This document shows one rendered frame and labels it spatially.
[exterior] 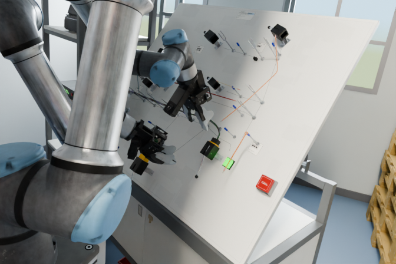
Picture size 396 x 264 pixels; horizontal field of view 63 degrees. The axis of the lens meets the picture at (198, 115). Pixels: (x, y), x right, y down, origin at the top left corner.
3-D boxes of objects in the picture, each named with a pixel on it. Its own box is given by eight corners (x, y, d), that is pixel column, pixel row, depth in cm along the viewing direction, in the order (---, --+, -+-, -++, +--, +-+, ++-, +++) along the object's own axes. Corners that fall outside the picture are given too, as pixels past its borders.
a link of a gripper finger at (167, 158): (183, 164, 111) (162, 151, 107) (172, 171, 114) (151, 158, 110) (184, 157, 113) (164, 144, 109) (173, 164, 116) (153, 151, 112)
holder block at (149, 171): (136, 187, 148) (121, 180, 141) (151, 164, 150) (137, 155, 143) (141, 191, 145) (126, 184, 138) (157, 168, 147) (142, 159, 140)
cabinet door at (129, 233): (141, 268, 162) (145, 200, 150) (92, 213, 199) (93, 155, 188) (144, 266, 163) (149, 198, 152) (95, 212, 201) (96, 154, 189)
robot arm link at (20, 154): (7, 193, 65) (2, 129, 61) (68, 207, 63) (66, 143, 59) (-49, 229, 54) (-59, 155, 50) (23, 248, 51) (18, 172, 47)
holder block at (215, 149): (204, 155, 129) (199, 152, 126) (212, 144, 129) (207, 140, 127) (211, 160, 126) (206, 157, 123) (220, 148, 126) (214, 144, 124)
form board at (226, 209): (88, 143, 188) (85, 142, 186) (181, 4, 203) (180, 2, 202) (243, 270, 107) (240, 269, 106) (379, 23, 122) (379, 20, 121)
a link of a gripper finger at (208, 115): (221, 124, 114) (209, 101, 111) (208, 133, 112) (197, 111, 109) (215, 122, 117) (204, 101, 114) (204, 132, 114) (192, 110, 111)
